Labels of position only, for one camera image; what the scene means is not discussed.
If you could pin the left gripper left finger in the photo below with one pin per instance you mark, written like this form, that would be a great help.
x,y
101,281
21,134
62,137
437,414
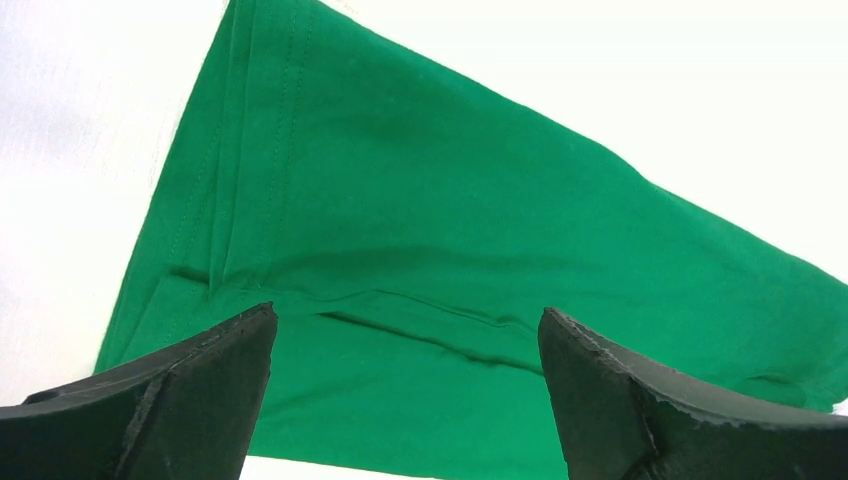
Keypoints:
x,y
187,411

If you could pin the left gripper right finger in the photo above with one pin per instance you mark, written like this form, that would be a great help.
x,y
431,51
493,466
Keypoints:
x,y
622,415

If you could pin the green t shirt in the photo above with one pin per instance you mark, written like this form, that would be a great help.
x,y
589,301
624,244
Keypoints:
x,y
409,226

